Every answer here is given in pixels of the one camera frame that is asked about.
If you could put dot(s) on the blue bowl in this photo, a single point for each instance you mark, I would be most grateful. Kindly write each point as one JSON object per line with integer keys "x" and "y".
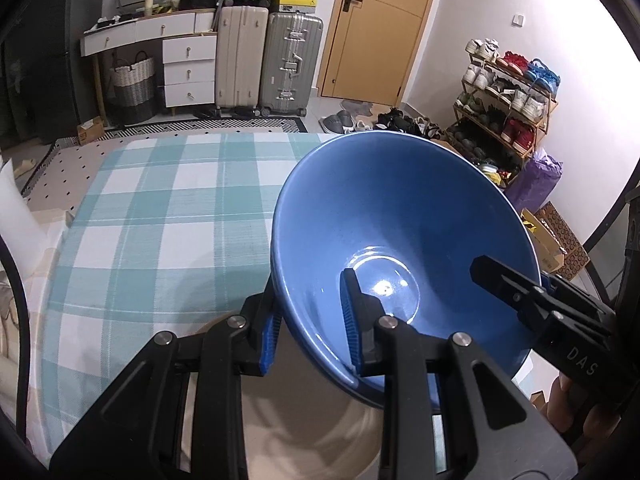
{"x": 400, "y": 210}

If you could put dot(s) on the white bottle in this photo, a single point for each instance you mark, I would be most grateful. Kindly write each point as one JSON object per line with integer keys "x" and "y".
{"x": 148, "y": 2}

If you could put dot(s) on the person's right hand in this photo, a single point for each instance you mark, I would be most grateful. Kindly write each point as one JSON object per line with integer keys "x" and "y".
{"x": 575, "y": 410}

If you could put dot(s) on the beige suitcase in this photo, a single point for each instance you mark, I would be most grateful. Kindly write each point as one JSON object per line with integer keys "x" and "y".
{"x": 240, "y": 60}

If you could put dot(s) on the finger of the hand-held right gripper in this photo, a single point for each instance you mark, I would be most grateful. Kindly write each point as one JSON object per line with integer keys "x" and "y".
{"x": 549, "y": 281}
{"x": 500, "y": 275}

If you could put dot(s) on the cream round plate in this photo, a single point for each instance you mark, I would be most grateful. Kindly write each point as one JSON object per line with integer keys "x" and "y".
{"x": 310, "y": 420}

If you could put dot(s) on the small cardboard box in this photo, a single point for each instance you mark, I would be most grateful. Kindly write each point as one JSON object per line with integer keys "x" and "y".
{"x": 90, "y": 132}

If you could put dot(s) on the dotted beige floor mat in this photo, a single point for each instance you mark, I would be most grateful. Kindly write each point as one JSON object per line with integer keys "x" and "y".
{"x": 65, "y": 170}

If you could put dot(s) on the black cabinet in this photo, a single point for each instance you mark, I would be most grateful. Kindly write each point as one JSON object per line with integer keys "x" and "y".
{"x": 30, "y": 75}

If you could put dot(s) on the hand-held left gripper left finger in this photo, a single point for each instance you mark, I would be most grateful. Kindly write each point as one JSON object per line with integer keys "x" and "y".
{"x": 267, "y": 342}

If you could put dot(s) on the silver suitcase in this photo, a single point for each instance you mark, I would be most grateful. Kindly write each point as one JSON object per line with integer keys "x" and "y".
{"x": 290, "y": 65}

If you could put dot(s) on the yellow black shoe box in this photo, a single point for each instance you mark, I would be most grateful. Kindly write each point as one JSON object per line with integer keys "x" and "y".
{"x": 295, "y": 3}

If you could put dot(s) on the patterned cardboard box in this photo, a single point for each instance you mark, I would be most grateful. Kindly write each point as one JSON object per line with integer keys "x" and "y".
{"x": 562, "y": 240}

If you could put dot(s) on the wooden door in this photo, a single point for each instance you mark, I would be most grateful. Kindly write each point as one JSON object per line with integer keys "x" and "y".
{"x": 380, "y": 35}

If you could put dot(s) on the dark grey refrigerator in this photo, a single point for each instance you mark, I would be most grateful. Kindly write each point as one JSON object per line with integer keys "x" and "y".
{"x": 85, "y": 50}

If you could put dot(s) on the white electric kettle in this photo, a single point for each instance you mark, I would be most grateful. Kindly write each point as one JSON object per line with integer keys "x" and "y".
{"x": 15, "y": 210}

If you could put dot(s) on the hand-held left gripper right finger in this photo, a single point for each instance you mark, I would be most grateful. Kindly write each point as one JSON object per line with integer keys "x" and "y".
{"x": 350, "y": 320}

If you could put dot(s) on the woven laundry basket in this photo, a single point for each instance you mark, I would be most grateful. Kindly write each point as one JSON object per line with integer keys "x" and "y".
{"x": 132, "y": 90}

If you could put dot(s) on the purple plastic bag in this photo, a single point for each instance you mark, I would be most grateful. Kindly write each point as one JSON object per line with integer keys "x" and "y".
{"x": 537, "y": 182}

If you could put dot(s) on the white light switch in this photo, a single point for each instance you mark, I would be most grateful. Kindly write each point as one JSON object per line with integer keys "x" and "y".
{"x": 518, "y": 21}

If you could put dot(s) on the white drawer dresser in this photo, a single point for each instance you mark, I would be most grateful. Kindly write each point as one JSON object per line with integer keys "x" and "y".
{"x": 187, "y": 65}

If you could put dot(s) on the grey slippers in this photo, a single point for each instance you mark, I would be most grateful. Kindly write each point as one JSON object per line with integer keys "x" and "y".
{"x": 337, "y": 122}

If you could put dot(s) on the shoe rack with shoes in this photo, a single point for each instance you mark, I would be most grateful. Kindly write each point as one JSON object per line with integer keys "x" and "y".
{"x": 515, "y": 95}

